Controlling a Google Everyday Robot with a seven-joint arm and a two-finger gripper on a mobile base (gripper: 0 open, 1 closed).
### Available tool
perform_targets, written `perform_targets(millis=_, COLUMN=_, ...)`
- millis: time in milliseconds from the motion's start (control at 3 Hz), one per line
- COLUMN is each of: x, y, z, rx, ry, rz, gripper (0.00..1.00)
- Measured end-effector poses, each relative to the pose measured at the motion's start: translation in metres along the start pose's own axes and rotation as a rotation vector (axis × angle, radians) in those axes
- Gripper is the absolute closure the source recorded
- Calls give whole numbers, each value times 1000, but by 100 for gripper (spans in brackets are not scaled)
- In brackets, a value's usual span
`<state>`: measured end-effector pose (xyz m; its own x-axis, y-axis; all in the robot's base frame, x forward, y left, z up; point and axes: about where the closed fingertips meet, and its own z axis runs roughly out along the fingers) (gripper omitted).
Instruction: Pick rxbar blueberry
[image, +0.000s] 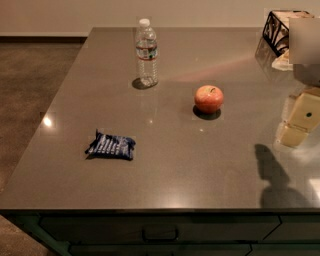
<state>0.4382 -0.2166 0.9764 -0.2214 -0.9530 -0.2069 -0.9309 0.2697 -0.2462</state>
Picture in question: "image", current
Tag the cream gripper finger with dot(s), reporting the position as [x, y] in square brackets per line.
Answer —
[300, 116]

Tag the blue rxbar snack wrapper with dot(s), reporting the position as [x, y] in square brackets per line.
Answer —
[111, 146]

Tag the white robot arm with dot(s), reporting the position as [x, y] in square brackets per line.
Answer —
[304, 50]

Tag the red apple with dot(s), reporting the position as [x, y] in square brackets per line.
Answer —
[208, 99]

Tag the dark right cabinet drawer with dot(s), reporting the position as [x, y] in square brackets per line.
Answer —
[296, 228]

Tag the clear plastic water bottle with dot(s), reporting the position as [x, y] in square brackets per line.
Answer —
[147, 52]

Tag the dark cabinet drawer with handle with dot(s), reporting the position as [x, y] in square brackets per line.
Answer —
[165, 228]

